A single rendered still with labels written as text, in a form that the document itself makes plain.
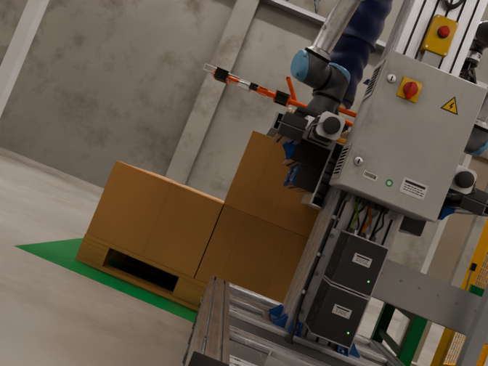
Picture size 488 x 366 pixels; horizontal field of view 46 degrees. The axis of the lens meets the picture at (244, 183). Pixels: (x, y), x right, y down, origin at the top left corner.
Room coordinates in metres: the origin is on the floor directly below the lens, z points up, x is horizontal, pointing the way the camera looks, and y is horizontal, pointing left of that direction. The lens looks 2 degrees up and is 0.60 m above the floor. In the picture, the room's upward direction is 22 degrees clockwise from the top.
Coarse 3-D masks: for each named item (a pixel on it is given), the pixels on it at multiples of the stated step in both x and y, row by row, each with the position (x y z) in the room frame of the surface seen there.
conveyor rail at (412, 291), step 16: (384, 272) 2.65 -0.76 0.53; (400, 272) 2.64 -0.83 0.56; (416, 272) 2.64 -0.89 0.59; (384, 288) 2.65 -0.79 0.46; (400, 288) 2.64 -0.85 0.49; (416, 288) 2.64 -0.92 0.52; (432, 288) 2.63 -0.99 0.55; (448, 288) 2.63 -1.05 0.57; (400, 304) 2.64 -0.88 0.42; (416, 304) 2.63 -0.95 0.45; (432, 304) 2.63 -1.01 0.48; (448, 304) 2.62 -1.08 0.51; (464, 304) 2.62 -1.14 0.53; (432, 320) 2.63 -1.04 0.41; (448, 320) 2.62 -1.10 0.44; (464, 320) 2.62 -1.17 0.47
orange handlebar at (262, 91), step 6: (228, 78) 3.07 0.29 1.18; (234, 78) 3.07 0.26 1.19; (258, 90) 3.05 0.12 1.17; (264, 90) 3.05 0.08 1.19; (270, 96) 3.09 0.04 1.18; (294, 102) 3.03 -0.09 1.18; (300, 102) 3.03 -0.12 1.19; (342, 108) 2.76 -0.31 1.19; (348, 114) 2.76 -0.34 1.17; (354, 114) 2.76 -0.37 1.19
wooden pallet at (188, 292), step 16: (96, 240) 2.91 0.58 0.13; (80, 256) 2.91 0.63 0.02; (96, 256) 2.90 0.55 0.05; (112, 256) 3.33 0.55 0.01; (128, 256) 3.37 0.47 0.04; (112, 272) 2.90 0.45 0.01; (160, 272) 3.37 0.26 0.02; (176, 272) 2.87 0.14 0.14; (160, 288) 2.93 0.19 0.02; (176, 288) 2.87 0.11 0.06; (192, 288) 2.86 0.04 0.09; (192, 304) 2.86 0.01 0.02
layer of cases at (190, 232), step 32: (128, 192) 2.90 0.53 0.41; (160, 192) 2.89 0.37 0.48; (192, 192) 2.88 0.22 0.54; (96, 224) 2.91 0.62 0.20; (128, 224) 2.90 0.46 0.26; (160, 224) 2.89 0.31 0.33; (192, 224) 2.88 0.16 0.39; (224, 224) 2.86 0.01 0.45; (256, 224) 2.85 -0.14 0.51; (160, 256) 2.88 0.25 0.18; (192, 256) 2.87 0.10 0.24; (224, 256) 2.86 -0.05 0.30; (256, 256) 2.85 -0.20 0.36; (288, 256) 2.84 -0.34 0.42; (256, 288) 2.84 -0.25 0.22; (288, 288) 2.83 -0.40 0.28
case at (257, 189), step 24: (264, 144) 2.86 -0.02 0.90; (240, 168) 2.87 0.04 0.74; (264, 168) 2.86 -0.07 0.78; (288, 168) 2.85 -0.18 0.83; (240, 192) 2.87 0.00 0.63; (264, 192) 2.85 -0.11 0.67; (288, 192) 2.84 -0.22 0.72; (264, 216) 2.85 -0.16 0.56; (288, 216) 2.84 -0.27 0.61; (312, 216) 2.83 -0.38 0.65
